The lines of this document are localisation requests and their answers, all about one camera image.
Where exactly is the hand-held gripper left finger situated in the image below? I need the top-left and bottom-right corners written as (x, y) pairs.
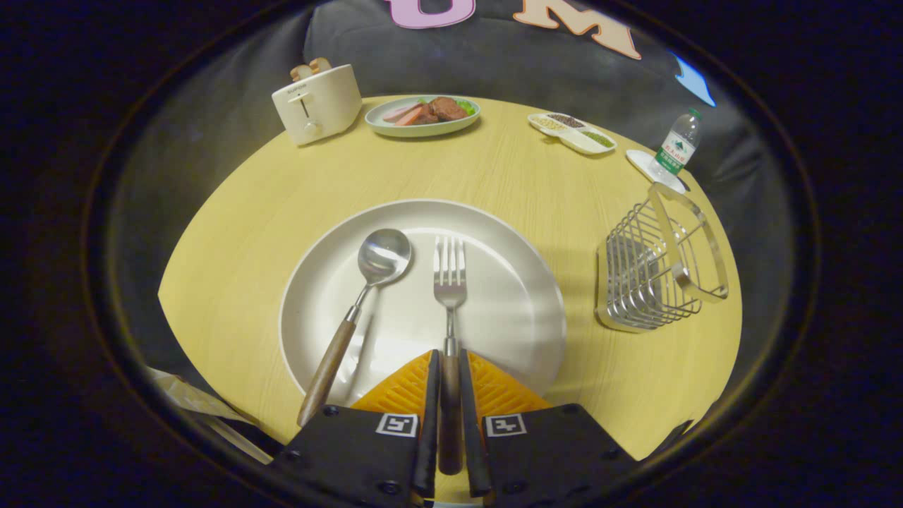
top-left (272, 349), bottom-right (442, 508)

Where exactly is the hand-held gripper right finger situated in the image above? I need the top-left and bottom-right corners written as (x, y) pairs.
top-left (459, 348), bottom-right (639, 508)

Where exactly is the wooden handled metal fork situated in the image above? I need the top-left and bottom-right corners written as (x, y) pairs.
top-left (432, 235), bottom-right (468, 476)

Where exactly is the wooden handled metal spoon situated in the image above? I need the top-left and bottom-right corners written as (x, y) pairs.
top-left (296, 228), bottom-right (413, 428)

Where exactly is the large white plate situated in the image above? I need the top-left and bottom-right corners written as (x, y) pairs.
top-left (279, 199), bottom-right (567, 406)

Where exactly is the pale green food plate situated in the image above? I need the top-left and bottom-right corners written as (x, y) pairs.
top-left (365, 95), bottom-right (482, 138)

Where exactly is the white divided seasoning dish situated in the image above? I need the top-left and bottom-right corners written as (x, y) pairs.
top-left (528, 112), bottom-right (618, 155)

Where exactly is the white square coaster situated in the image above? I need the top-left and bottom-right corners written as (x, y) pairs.
top-left (626, 149), bottom-right (689, 195)

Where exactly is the pink ham slice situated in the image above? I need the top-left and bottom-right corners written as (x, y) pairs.
top-left (383, 103), bottom-right (424, 126)

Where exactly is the brown meat slice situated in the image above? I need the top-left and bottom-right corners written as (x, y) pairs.
top-left (429, 97), bottom-right (468, 122)

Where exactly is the cream toaster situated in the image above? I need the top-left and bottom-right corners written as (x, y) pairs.
top-left (272, 63), bottom-right (363, 147)

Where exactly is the clear plastic water bottle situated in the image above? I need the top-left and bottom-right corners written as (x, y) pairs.
top-left (649, 107), bottom-right (703, 181)

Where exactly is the metal wire cutlery basket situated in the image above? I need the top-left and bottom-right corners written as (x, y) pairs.
top-left (596, 182), bottom-right (729, 334)

